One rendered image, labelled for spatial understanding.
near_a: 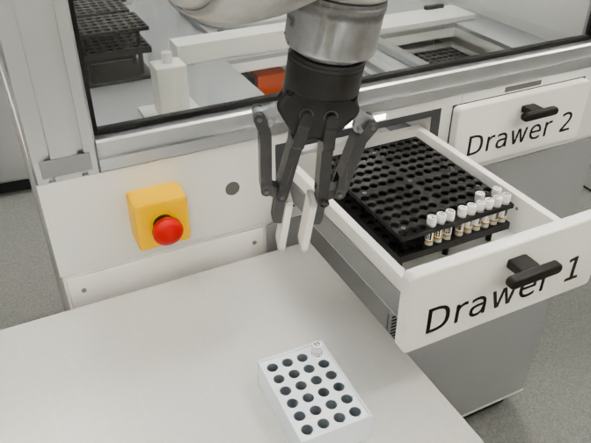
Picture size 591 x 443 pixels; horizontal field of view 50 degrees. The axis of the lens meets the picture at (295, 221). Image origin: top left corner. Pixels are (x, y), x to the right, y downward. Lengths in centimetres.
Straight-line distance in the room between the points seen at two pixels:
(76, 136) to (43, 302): 140
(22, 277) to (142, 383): 156
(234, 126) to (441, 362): 80
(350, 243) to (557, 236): 24
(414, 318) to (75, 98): 47
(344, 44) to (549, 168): 80
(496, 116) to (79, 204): 67
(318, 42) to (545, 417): 143
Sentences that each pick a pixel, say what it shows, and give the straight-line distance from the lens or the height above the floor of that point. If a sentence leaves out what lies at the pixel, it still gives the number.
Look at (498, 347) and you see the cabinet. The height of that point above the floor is 28.
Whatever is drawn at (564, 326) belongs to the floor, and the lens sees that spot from 213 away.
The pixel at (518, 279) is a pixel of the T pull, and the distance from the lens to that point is 73.
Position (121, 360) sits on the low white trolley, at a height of 76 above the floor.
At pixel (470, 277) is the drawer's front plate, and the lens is 74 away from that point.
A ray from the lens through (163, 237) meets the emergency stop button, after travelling 84.
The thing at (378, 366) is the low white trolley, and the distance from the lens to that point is 81.
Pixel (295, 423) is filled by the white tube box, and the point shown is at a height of 80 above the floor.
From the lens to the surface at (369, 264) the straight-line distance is 78.
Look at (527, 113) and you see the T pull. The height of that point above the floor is 91.
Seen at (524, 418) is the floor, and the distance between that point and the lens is 183.
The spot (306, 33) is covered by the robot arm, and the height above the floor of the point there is 117.
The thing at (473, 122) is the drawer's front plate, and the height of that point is 90.
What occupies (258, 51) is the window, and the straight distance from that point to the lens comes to 88.
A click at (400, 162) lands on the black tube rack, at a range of 95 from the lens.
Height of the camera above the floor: 135
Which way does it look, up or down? 34 degrees down
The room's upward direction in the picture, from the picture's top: straight up
